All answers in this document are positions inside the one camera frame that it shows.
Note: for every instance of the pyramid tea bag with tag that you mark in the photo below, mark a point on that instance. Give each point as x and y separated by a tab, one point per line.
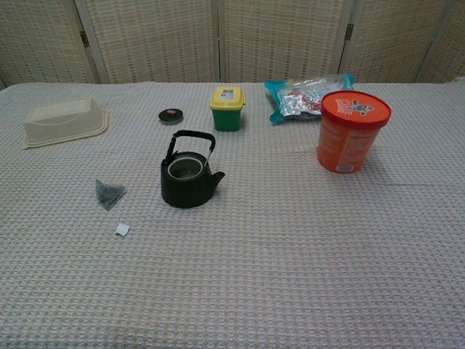
108	194

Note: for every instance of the black cast iron teapot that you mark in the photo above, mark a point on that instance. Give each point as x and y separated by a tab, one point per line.
189	191

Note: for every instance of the black round teapot lid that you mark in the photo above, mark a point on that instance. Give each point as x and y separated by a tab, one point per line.
170	116

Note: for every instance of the teal and silver snack bag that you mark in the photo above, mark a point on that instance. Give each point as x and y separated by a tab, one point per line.
296	103

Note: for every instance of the green container with yellow lid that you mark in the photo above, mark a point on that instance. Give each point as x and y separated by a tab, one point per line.
226	116

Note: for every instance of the pale woven tablecloth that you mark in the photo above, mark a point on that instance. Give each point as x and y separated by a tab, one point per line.
254	254

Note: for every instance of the orange tub with red lid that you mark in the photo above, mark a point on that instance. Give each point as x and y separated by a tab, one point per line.
345	141

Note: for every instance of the woven folding screen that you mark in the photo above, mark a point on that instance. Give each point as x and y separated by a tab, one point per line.
160	40

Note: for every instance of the beige plastic lunch box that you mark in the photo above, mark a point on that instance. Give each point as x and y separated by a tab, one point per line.
61	121

